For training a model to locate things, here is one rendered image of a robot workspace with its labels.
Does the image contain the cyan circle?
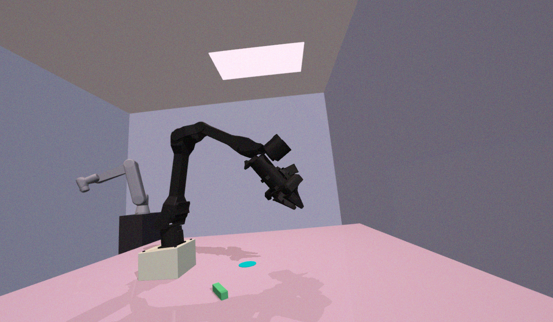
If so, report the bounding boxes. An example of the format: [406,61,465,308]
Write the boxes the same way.
[239,261,256,267]

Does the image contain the green rectangular post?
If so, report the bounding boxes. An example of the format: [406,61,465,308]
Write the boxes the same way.
[213,282,228,300]

